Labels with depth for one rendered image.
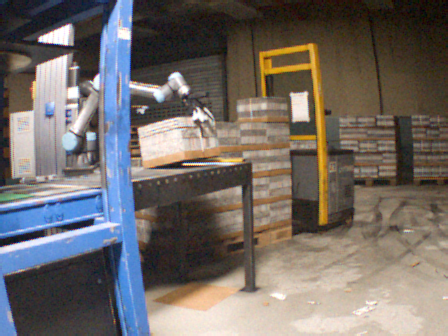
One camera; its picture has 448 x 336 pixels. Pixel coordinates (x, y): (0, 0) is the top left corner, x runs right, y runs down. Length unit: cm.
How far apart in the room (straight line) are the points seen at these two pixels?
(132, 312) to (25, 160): 183
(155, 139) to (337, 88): 776
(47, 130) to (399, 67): 805
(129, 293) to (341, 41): 907
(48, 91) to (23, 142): 40
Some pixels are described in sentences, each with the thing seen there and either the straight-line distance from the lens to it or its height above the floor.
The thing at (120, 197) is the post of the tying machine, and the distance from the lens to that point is 142.
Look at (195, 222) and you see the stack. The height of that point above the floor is 33.
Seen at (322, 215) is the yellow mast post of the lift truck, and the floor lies 19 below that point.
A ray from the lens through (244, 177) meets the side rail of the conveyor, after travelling 263.
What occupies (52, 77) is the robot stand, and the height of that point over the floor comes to 146.
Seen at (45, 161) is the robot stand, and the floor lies 87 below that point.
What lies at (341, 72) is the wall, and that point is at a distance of 999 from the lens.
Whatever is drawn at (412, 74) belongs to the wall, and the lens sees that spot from 977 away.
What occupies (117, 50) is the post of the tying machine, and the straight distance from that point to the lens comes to 144.
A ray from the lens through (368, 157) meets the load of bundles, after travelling 817.
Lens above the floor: 95
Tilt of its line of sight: 4 degrees down
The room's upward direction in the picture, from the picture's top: 3 degrees counter-clockwise
